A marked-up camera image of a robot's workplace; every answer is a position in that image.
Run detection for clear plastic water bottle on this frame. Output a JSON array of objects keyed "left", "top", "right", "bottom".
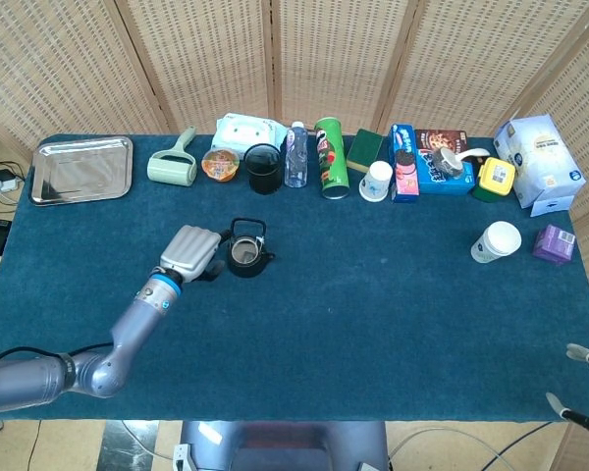
[{"left": 283, "top": 121, "right": 309, "bottom": 189}]

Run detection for black mesh pen holder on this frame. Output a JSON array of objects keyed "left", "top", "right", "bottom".
[{"left": 243, "top": 142, "right": 284, "bottom": 195}]

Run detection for dark wrapped tape roll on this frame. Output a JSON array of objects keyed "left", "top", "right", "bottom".
[{"left": 431, "top": 146, "right": 463, "bottom": 178}]

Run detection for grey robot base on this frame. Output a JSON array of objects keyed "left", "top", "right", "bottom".
[{"left": 174, "top": 420, "right": 392, "bottom": 471}]

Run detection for black cast iron teapot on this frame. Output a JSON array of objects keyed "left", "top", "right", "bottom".
[{"left": 225, "top": 217, "right": 277, "bottom": 280}]

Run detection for white wet wipes pack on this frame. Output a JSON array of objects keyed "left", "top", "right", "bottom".
[{"left": 210, "top": 113, "right": 289, "bottom": 157}]

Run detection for woven rattan folding screen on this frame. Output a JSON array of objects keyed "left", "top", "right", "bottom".
[{"left": 0, "top": 0, "right": 589, "bottom": 471}]

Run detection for green container yellow lid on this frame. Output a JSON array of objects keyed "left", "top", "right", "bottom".
[{"left": 471, "top": 156, "right": 516, "bottom": 203}]

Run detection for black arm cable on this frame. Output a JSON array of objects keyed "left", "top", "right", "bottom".
[{"left": 0, "top": 341, "right": 115, "bottom": 385}]

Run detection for white plastic spoon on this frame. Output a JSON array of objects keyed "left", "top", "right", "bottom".
[{"left": 454, "top": 147, "right": 492, "bottom": 166}]

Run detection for brown chocolate pie box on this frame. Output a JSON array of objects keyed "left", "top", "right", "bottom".
[{"left": 414, "top": 129, "right": 469, "bottom": 161}]

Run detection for white paper cup blue flower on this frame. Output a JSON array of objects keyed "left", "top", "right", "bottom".
[{"left": 358, "top": 160, "right": 395, "bottom": 203}]

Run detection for blue velvet tablecloth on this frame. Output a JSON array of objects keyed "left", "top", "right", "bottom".
[{"left": 0, "top": 132, "right": 589, "bottom": 424}]

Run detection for green chips can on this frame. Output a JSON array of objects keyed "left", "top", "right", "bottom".
[{"left": 314, "top": 116, "right": 350, "bottom": 201}]

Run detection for large white blue tissue box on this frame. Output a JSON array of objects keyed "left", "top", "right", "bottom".
[{"left": 493, "top": 113, "right": 588, "bottom": 218}]

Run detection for blue pink cookie box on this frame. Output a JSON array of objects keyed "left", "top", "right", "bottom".
[{"left": 390, "top": 123, "right": 420, "bottom": 204}]

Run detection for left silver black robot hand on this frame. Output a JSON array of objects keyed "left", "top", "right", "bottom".
[{"left": 159, "top": 224, "right": 232, "bottom": 285}]

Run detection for pale green lint roller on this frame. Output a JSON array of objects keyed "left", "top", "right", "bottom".
[{"left": 146, "top": 126, "right": 198, "bottom": 188}]

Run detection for green yellow sponge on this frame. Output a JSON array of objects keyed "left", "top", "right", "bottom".
[{"left": 346, "top": 128, "right": 385, "bottom": 174}]

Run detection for black floor cable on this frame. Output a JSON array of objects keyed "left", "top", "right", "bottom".
[{"left": 480, "top": 421, "right": 557, "bottom": 471}]

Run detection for white lidded coffee cup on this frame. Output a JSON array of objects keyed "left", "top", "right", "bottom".
[{"left": 470, "top": 220, "right": 523, "bottom": 265}]

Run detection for blue biscuit box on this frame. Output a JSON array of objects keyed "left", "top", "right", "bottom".
[{"left": 414, "top": 146, "right": 475, "bottom": 196}]

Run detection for small purple box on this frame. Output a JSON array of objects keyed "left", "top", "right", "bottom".
[{"left": 531, "top": 224, "right": 577, "bottom": 267}]

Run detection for orange jelly cup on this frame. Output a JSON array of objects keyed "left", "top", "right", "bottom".
[{"left": 200, "top": 148, "right": 241, "bottom": 183}]

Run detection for stainless steel tray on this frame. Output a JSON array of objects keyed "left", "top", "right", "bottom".
[{"left": 28, "top": 135, "right": 134, "bottom": 207}]

